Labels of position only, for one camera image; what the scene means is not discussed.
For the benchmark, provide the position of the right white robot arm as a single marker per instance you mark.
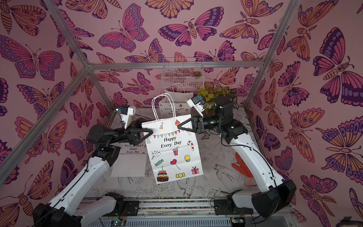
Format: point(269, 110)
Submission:
point(275, 192)

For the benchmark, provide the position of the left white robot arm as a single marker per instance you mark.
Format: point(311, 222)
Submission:
point(63, 210)

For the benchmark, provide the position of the aluminium frame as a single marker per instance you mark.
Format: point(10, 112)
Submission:
point(24, 145)

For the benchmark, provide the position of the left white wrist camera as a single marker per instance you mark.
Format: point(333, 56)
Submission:
point(126, 113)

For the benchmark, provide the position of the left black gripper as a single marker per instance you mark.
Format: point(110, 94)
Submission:
point(133, 138)

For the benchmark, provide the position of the white wire wall basket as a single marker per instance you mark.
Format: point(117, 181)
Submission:
point(180, 70)

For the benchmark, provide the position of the white paper bag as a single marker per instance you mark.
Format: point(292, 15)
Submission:
point(131, 161)
point(173, 153)
point(180, 97)

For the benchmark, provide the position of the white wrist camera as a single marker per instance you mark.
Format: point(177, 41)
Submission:
point(197, 103)
point(126, 113)

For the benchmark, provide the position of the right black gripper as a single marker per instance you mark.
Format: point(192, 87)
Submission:
point(198, 125)

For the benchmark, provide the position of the green potted plant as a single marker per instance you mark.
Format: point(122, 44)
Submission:
point(209, 96)

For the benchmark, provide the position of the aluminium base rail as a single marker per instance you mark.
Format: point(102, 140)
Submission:
point(182, 211)

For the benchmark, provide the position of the red rubber glove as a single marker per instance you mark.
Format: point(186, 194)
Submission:
point(242, 168)

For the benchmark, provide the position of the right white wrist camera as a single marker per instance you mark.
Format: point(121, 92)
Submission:
point(197, 103)

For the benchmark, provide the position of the small succulent in basket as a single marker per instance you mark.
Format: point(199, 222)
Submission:
point(197, 74)

